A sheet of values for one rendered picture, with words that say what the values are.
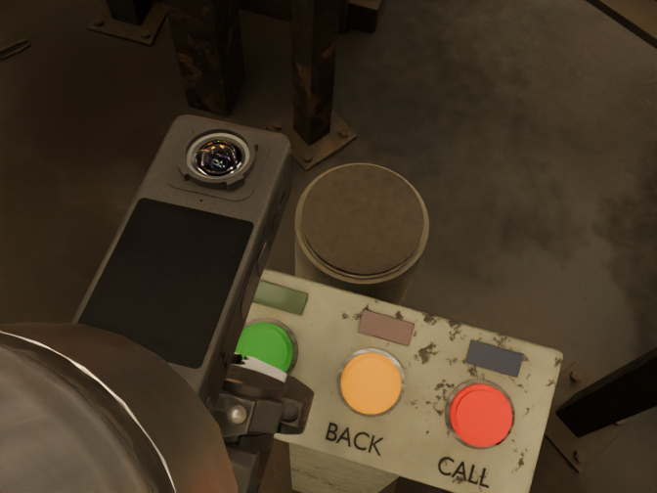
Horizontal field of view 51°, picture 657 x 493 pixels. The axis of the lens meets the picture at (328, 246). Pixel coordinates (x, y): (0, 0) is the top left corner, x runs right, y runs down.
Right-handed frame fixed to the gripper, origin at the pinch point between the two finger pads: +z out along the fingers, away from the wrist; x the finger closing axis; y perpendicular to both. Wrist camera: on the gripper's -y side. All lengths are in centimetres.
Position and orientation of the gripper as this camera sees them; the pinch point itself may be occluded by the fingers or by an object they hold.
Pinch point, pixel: (242, 363)
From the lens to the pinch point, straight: 37.2
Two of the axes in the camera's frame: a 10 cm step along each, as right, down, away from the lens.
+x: 9.6, 2.5, -0.9
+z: 0.7, 0.9, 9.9
